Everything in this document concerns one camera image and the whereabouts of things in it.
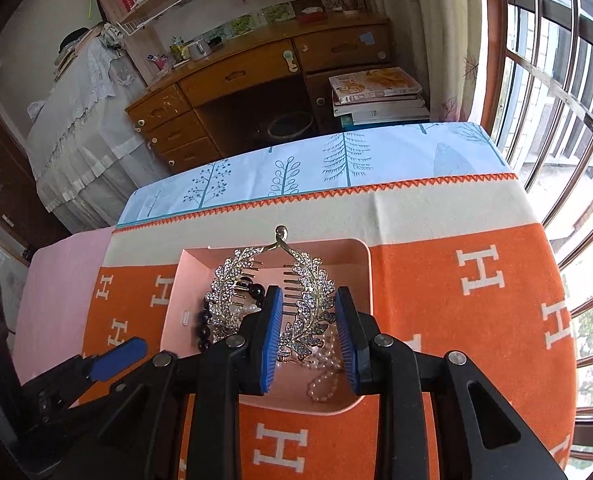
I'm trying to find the green landscape pictures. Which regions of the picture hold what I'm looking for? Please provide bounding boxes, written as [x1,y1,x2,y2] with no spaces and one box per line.
[224,2,297,38]

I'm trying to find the pink bed sheet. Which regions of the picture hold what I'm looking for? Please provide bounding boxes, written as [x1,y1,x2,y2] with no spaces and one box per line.
[14,226,117,383]

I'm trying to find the light blue tree-print cloth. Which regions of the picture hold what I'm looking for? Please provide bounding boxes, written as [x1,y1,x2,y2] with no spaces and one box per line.
[116,121,517,228]

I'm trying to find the rhinestone leaf tiara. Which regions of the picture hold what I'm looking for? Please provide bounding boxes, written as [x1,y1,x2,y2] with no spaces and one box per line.
[205,225,338,366]

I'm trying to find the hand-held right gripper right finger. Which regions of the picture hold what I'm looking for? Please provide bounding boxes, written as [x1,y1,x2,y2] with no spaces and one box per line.
[334,286,570,480]

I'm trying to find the pearl necklace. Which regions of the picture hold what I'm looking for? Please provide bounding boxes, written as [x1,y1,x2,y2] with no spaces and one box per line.
[224,300,346,403]

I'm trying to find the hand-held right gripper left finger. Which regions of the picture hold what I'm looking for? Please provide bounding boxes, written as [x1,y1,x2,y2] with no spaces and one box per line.
[96,285,284,480]

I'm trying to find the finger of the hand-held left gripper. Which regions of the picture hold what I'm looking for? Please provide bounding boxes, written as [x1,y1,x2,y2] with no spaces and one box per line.
[21,337,148,411]

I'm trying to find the brown wooden door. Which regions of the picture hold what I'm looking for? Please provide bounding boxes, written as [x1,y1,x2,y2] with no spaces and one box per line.
[0,110,72,261]

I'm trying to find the stack of magazines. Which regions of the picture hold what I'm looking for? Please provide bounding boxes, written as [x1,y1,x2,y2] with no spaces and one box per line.
[328,66,431,128]

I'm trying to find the dark basin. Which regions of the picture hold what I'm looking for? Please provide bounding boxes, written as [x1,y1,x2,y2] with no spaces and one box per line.
[266,110,315,141]

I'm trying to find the black bead bracelet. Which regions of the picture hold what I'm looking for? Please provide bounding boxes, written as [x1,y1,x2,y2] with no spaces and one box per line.
[195,275,267,353]

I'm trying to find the cream curtain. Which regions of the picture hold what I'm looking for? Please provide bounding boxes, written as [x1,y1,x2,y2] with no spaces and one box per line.
[357,0,487,126]

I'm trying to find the pink plastic tray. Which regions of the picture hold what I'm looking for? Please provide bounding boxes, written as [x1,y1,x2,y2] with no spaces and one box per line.
[159,238,375,417]

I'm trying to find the window with metal bars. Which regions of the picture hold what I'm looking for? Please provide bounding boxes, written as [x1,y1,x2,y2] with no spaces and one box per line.
[481,0,593,461]

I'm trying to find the wooden desk with drawers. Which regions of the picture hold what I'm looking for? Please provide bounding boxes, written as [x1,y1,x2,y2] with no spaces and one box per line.
[125,12,395,173]

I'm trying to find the orange letter-print blanket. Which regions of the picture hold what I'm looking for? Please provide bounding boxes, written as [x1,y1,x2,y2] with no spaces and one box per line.
[79,174,577,480]

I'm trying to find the black hat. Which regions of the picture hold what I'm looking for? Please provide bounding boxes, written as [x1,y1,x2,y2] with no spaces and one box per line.
[58,27,92,53]

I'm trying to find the white lace cover cloth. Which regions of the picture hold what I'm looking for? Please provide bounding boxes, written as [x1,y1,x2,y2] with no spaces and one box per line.
[26,35,150,233]

